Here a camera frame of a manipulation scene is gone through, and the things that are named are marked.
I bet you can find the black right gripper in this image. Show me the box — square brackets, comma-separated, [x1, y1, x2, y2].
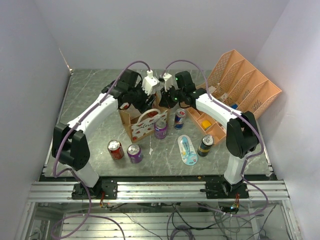
[159, 84, 185, 110]

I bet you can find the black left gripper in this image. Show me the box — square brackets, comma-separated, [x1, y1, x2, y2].
[129, 81, 157, 115]

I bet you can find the blue Red Bull can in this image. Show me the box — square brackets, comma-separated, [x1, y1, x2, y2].
[173, 108, 187, 130]

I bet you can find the watermelon canvas bag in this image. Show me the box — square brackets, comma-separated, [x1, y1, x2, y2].
[118, 95, 170, 143]

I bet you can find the red cola can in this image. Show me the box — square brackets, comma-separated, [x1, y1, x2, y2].
[107, 140, 124, 160]

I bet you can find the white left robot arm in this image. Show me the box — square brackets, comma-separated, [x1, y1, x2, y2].
[51, 69, 160, 199]

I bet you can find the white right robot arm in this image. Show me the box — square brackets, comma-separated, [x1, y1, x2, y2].
[159, 71, 260, 198]

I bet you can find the purple Fanta can by bag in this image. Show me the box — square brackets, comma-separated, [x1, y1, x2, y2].
[154, 119, 167, 140]

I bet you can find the black yellow beverage can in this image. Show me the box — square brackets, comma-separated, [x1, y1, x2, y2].
[197, 134, 215, 157]

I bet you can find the yellow block in organizer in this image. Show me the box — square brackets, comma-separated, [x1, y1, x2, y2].
[201, 120, 212, 131]

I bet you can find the blue correction tape package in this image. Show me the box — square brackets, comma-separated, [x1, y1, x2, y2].
[177, 135, 198, 166]

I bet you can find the purple Fanta can front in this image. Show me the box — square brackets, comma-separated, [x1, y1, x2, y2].
[126, 143, 143, 164]

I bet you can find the orange plastic desk organizer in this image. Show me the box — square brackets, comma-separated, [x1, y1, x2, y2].
[184, 49, 283, 145]

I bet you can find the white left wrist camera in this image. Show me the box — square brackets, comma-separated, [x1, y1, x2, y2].
[141, 70, 160, 96]

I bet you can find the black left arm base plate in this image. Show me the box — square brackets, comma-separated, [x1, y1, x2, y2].
[71, 177, 118, 200]

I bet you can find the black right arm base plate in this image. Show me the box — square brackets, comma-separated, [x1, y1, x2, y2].
[199, 180, 249, 199]

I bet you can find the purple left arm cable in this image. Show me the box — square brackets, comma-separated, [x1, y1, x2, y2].
[50, 60, 152, 240]

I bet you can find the aluminium mounting rail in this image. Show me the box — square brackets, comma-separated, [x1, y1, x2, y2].
[27, 180, 290, 203]

